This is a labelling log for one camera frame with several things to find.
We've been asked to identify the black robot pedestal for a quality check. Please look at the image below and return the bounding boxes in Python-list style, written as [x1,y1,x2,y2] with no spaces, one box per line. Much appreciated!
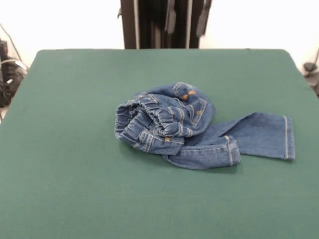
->
[116,0,201,50]

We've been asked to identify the white cable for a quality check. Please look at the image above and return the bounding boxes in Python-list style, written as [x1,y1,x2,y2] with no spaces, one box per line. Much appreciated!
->
[0,57,27,75]

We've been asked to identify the dark green table cloth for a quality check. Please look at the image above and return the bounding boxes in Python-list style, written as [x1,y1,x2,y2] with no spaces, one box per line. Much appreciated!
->
[0,48,319,239]

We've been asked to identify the blue denim jeans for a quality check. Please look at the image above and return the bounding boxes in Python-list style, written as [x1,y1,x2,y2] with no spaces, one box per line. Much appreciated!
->
[114,81,296,171]

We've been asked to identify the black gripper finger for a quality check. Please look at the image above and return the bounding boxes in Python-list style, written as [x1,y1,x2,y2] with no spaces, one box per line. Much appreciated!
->
[164,0,176,33]
[198,0,211,36]

